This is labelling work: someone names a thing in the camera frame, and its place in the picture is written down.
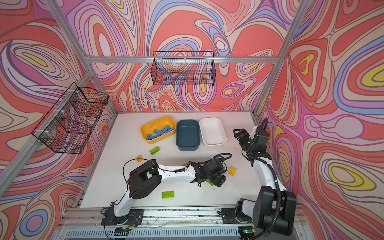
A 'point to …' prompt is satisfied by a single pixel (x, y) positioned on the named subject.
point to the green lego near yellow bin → (154, 150)
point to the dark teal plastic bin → (188, 135)
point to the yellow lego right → (232, 171)
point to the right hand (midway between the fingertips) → (236, 136)
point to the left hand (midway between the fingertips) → (223, 176)
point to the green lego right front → (211, 183)
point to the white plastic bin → (212, 131)
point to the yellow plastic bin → (148, 128)
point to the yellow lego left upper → (139, 157)
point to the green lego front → (168, 194)
